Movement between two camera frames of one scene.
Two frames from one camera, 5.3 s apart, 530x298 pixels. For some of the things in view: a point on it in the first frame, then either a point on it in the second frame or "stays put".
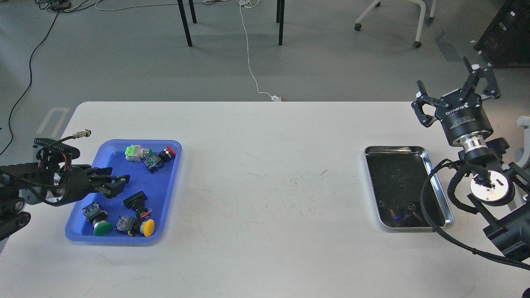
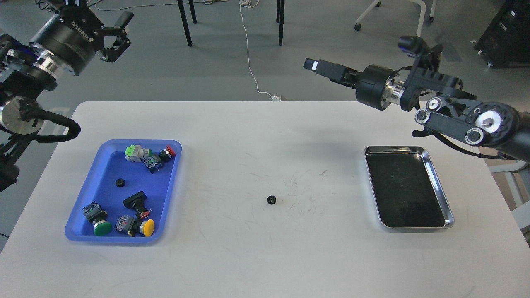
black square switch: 137,201 stays put
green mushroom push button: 97,217 stays put
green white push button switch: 135,152 stays put
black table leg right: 280,17 stays put
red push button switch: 165,155 stays put
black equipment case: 505,42 stays put
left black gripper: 80,180 to 72,37
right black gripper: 462,117 to 369,82
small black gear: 410,208 to 271,199
